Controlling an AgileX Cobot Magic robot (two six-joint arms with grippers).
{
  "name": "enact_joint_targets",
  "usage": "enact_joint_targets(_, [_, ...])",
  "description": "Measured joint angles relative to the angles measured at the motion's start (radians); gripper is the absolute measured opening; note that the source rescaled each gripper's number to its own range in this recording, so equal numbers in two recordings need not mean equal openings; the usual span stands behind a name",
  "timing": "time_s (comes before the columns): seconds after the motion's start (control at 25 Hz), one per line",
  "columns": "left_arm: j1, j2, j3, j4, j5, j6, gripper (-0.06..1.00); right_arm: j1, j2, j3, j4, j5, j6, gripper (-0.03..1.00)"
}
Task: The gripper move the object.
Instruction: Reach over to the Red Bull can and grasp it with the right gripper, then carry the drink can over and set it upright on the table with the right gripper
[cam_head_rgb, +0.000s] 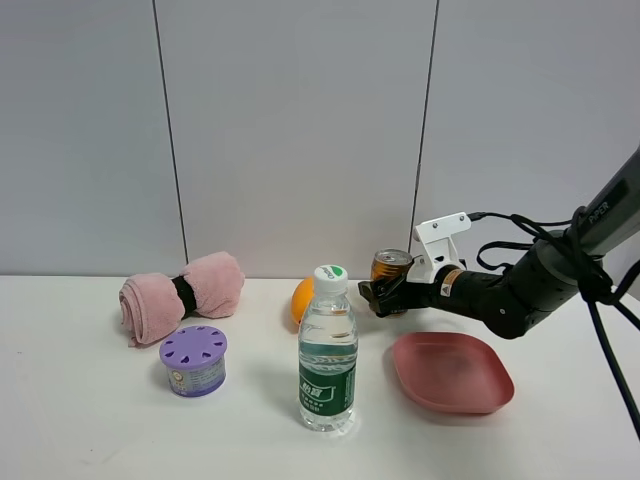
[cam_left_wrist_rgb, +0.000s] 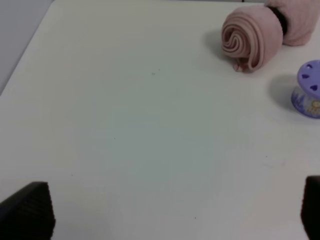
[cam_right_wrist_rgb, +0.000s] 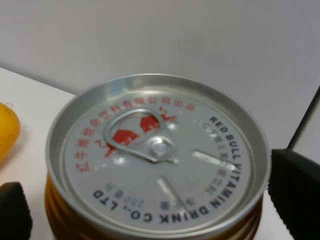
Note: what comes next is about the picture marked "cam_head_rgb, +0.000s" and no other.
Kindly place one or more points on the black towel band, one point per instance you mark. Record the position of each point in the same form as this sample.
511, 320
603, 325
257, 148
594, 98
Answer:
186, 295

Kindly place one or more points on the purple air freshener jar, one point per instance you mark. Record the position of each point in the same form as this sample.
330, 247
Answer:
194, 358

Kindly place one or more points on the orange fruit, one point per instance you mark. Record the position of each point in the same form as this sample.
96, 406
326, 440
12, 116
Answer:
300, 299

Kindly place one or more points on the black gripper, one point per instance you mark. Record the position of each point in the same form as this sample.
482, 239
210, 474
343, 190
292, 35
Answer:
391, 296

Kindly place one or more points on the pink plastic plate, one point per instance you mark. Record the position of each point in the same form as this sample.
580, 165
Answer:
451, 373

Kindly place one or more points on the pink rolled towel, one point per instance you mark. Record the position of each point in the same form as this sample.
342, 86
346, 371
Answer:
151, 309

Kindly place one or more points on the clear water bottle green label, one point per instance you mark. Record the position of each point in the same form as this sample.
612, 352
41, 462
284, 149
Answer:
327, 353

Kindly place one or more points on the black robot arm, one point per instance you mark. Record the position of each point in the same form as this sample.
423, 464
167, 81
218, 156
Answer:
555, 267

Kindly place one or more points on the gold energy drink can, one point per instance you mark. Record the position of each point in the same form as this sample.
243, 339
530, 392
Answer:
387, 265

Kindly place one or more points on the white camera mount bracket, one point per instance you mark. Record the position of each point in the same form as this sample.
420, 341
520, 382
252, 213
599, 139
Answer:
436, 238

